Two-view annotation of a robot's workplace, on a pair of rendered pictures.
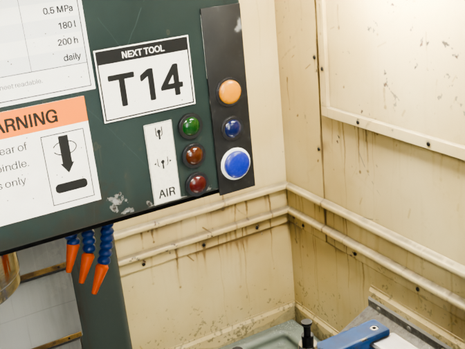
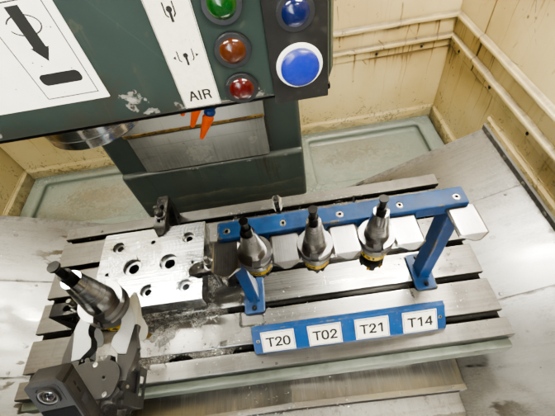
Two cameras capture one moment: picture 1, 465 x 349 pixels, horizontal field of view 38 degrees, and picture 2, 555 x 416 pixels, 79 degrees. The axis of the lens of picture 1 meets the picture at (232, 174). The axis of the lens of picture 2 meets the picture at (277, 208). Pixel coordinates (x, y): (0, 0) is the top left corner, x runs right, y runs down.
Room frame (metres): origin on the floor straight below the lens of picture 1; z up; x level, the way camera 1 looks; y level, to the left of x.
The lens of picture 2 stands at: (0.47, -0.10, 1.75)
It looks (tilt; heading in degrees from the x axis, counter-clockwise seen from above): 53 degrees down; 31
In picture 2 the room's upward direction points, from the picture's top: 12 degrees counter-clockwise
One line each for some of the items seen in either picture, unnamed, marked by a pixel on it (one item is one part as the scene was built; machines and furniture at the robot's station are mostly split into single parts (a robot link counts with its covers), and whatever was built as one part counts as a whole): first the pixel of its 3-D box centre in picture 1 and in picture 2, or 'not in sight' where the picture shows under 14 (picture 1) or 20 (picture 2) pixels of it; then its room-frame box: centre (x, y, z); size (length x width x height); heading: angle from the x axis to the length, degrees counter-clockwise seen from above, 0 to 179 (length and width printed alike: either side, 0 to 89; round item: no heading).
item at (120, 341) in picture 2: not in sight; (137, 327); (0.52, 0.21, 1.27); 0.09 x 0.03 x 0.06; 14
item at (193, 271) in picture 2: not in sight; (216, 271); (0.74, 0.29, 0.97); 0.13 x 0.03 x 0.15; 117
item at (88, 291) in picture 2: not in sight; (86, 290); (0.52, 0.26, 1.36); 0.04 x 0.04 x 0.07
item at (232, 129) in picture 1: (232, 128); (295, 11); (0.70, 0.00, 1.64); 0.02 x 0.01 x 0.02; 117
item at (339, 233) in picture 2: not in sight; (345, 241); (0.78, -0.03, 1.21); 0.07 x 0.05 x 0.01; 27
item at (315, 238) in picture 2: not in sight; (314, 232); (0.76, 0.02, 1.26); 0.04 x 0.04 x 0.07
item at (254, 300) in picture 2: not in sight; (243, 271); (0.73, 0.19, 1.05); 0.10 x 0.05 x 0.30; 27
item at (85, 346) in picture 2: not in sight; (94, 333); (0.49, 0.27, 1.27); 0.09 x 0.03 x 0.06; 41
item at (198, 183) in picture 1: (197, 184); (241, 88); (0.68, 0.04, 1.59); 0.02 x 0.01 x 0.02; 117
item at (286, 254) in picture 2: not in sight; (285, 250); (0.73, 0.06, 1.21); 0.07 x 0.05 x 0.01; 27
